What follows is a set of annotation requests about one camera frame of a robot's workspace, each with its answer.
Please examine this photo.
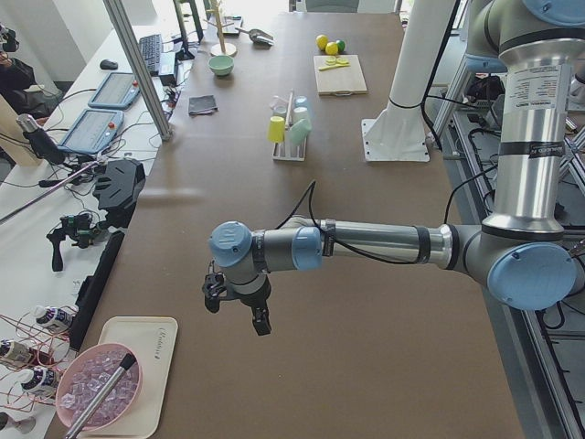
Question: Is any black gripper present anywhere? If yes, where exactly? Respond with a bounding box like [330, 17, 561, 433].
[202, 273, 271, 336]

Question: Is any green plastic cup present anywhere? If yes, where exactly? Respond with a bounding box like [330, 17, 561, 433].
[288, 120, 312, 145]

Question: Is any pink plastic cup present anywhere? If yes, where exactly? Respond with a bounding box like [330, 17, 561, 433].
[270, 95, 288, 110]

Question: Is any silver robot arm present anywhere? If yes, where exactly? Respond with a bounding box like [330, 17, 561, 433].
[202, 1, 584, 335]

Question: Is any yellow plastic cup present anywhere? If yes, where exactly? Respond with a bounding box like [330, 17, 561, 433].
[267, 115, 286, 144]

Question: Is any white plastic cup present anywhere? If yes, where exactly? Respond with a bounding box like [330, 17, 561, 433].
[292, 106, 311, 123]

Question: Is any light blue plastic cup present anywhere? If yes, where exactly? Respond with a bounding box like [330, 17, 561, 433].
[294, 96, 311, 110]

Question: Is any cream plastic tray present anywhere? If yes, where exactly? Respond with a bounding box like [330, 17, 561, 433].
[66, 316, 179, 435]

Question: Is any pink bowl with ice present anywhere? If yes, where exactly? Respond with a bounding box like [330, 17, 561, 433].
[56, 343, 143, 432]

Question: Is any grey folded cloth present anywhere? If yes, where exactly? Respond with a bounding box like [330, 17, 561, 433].
[188, 95, 218, 116]

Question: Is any blue teach pendant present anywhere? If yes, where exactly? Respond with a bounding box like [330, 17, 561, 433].
[57, 108, 124, 155]
[88, 71, 140, 111]

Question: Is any green ceramic bowl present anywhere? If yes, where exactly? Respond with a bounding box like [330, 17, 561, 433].
[207, 55, 234, 77]

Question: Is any bamboo cutting board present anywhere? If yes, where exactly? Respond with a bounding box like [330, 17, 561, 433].
[313, 55, 367, 96]

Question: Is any wooden mug tree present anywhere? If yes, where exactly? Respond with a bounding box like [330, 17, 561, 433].
[208, 0, 238, 57]

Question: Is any yellow plastic knife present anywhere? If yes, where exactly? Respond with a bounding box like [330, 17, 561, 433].
[318, 63, 350, 71]

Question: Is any metal scoop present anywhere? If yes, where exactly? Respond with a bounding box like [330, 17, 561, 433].
[237, 27, 274, 46]

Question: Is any black keyboard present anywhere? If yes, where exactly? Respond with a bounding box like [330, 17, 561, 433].
[138, 34, 163, 76]

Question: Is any yellow lemon lower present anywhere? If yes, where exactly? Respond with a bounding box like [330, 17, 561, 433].
[324, 41, 339, 56]

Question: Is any yellow lemon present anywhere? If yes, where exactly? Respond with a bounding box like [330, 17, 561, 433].
[315, 34, 329, 51]
[324, 41, 339, 56]

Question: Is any yellow lemon upper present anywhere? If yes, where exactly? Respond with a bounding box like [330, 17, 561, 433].
[315, 34, 329, 51]

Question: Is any white wire cup rack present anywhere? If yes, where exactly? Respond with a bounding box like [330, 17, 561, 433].
[268, 90, 313, 161]

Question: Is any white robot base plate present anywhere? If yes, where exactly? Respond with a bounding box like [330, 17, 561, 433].
[362, 1, 460, 162]

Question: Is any aluminium frame post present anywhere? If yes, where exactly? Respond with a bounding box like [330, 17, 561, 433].
[103, 0, 172, 142]

